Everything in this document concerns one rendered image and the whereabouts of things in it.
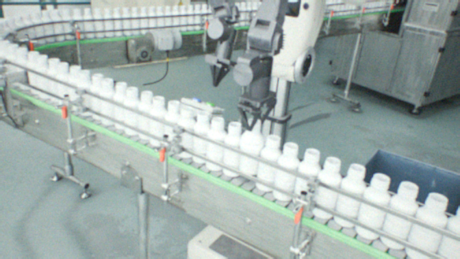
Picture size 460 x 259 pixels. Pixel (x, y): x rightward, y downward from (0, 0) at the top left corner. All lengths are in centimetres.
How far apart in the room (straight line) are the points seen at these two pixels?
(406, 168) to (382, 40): 333
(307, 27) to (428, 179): 72
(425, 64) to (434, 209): 374
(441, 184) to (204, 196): 87
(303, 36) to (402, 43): 321
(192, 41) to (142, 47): 46
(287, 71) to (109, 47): 137
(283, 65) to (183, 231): 131
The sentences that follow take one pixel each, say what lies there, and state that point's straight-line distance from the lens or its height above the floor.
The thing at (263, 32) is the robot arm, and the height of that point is 145.
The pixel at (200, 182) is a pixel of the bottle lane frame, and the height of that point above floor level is 96.
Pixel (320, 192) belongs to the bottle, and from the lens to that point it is 110.
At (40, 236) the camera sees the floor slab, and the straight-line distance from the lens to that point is 270.
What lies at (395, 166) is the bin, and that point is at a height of 90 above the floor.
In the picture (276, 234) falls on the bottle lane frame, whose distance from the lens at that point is 121.
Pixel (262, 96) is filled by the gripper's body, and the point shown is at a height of 128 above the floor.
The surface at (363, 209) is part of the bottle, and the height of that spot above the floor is 108.
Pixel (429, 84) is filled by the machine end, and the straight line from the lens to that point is 477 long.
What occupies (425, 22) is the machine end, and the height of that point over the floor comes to 93.
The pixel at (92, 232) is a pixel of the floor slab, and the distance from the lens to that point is 265.
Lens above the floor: 167
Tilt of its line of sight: 26 degrees down
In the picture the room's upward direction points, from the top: 5 degrees clockwise
